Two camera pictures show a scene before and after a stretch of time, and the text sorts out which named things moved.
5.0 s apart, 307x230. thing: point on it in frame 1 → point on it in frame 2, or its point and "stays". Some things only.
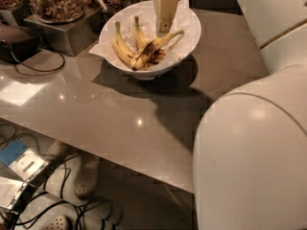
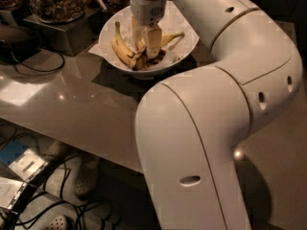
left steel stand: [7, 18] stays
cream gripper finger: [165, 4] → [153, 40]
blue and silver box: [26, 163] stays
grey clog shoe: [86, 176] stays
